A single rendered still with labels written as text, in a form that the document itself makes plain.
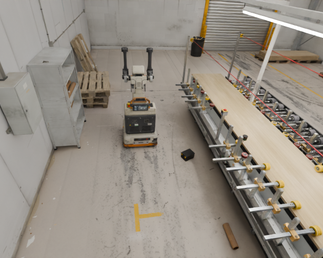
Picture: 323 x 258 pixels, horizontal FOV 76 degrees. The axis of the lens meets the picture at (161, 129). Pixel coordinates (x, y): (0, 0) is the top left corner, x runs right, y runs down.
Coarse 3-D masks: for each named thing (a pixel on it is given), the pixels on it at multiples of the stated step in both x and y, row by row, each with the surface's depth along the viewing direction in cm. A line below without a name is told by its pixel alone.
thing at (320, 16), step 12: (252, 0) 255; (264, 0) 278; (276, 0) 281; (288, 12) 202; (300, 12) 188; (312, 12) 176; (276, 24) 305; (276, 36) 312; (264, 60) 336; (252, 96) 372
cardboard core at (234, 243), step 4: (224, 224) 269; (228, 224) 268; (224, 228) 268; (228, 228) 263; (228, 232) 260; (232, 232) 261; (228, 236) 258; (232, 236) 255; (232, 240) 252; (232, 244) 249; (236, 244) 248; (232, 248) 249; (236, 248) 250
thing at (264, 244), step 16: (192, 112) 477; (208, 112) 385; (224, 128) 326; (208, 144) 400; (240, 160) 283; (224, 176) 340; (256, 176) 250; (272, 192) 224; (240, 208) 294; (288, 208) 202; (256, 224) 261; (304, 240) 185; (272, 256) 231
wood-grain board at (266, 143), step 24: (216, 96) 381; (240, 96) 387; (240, 120) 319; (264, 120) 323; (264, 144) 275; (288, 144) 278; (288, 168) 241; (312, 168) 244; (288, 192) 213; (312, 192) 215; (312, 216) 193; (312, 240) 176
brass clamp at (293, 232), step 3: (285, 225) 177; (285, 228) 177; (288, 228) 174; (288, 231) 174; (291, 231) 172; (294, 231) 172; (291, 234) 171; (294, 234) 170; (297, 234) 170; (291, 237) 171; (294, 237) 168; (291, 240) 171; (294, 240) 169; (297, 240) 170
